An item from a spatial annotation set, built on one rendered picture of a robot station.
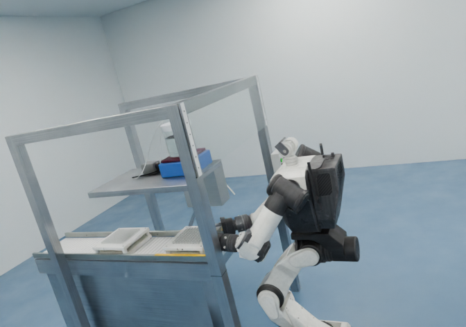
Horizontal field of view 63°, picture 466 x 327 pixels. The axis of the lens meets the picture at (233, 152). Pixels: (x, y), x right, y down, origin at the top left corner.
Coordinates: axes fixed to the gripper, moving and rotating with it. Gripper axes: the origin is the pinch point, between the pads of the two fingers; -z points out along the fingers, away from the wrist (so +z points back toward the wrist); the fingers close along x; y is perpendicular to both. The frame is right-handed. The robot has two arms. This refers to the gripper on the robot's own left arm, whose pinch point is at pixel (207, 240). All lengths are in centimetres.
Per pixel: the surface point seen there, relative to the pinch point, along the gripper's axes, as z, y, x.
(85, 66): -374, 254, -126
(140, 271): -41.1, -14.3, 14.5
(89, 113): -371, 233, -58
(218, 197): 3.2, 13.3, -18.4
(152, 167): -27.9, 3.4, -40.5
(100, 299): -84, -16, 39
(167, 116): 8, -14, -69
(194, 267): -5.1, -9.3, 10.6
